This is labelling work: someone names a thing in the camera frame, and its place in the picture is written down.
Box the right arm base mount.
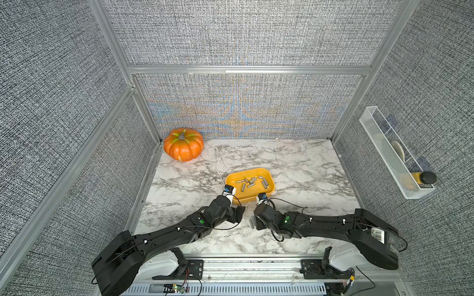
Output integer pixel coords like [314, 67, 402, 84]
[299, 247, 355, 285]

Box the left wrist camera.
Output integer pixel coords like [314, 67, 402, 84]
[222, 185, 236, 204]

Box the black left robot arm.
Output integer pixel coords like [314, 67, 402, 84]
[91, 195, 246, 296]

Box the orange decorative pumpkin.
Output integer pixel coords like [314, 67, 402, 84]
[164, 128, 204, 162]

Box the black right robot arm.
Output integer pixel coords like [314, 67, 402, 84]
[254, 203, 400, 270]

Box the yellow plastic storage box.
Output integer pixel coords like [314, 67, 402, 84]
[225, 168, 275, 205]

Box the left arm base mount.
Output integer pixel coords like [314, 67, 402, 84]
[152, 247, 204, 280]

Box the round beige brush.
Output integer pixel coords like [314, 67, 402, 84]
[391, 140, 406, 162]

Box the yellow bottle black cap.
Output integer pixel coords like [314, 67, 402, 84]
[411, 171, 438, 185]

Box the clear wall-mounted shelf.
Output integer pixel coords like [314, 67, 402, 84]
[359, 106, 435, 199]

